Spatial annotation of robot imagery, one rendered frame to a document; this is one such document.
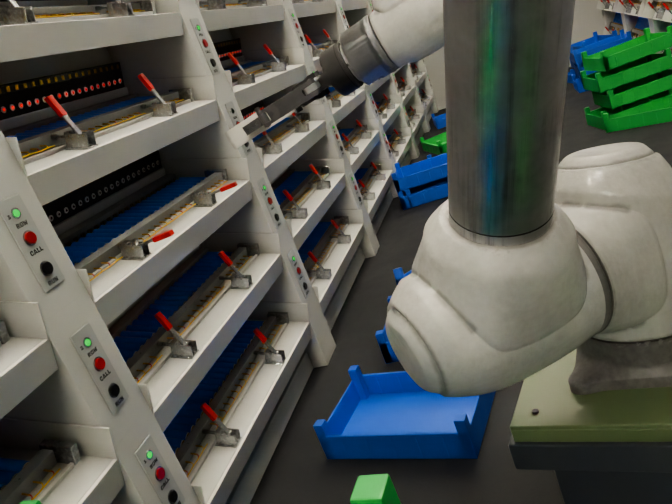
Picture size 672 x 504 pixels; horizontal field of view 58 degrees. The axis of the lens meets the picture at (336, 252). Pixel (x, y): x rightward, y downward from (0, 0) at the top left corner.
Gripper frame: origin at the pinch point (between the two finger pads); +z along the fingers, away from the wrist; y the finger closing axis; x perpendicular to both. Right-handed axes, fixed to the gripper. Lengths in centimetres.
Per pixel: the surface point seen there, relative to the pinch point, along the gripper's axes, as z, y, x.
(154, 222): 24.7, -2.7, -4.5
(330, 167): 28, 100, -23
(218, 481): 29, -24, -45
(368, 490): -25, -70, -21
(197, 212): 22.6, 7.5, -7.5
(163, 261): 21.5, -11.3, -10.5
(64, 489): 28, -46, -25
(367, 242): 31, 100, -52
